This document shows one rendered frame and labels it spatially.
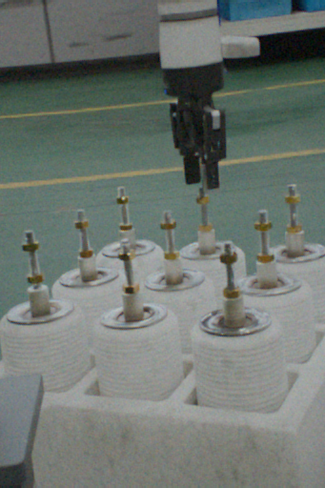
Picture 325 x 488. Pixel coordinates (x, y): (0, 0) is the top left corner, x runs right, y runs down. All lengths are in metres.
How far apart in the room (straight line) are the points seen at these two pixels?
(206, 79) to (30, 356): 0.39
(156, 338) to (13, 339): 0.17
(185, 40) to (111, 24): 5.03
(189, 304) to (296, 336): 0.13
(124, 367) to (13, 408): 0.27
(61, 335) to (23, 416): 0.33
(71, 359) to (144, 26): 5.18
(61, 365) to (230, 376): 0.21
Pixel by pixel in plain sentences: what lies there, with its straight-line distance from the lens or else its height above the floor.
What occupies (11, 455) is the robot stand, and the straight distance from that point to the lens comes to 0.67.
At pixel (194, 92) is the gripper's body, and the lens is 1.14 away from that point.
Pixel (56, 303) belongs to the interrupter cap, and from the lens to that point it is 1.09.
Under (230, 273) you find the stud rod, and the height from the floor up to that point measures 0.31.
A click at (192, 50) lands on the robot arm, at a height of 0.51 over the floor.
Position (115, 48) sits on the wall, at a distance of 6.17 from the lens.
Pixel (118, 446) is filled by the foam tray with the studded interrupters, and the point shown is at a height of 0.14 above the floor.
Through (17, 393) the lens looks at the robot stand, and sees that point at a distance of 0.76.
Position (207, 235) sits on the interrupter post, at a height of 0.28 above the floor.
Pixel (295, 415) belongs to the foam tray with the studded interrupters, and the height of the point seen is 0.18.
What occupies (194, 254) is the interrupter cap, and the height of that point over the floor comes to 0.25.
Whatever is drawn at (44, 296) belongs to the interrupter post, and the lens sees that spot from 1.06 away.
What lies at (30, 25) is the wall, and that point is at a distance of 6.19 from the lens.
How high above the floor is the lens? 0.61
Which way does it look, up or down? 17 degrees down
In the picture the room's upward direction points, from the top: 6 degrees counter-clockwise
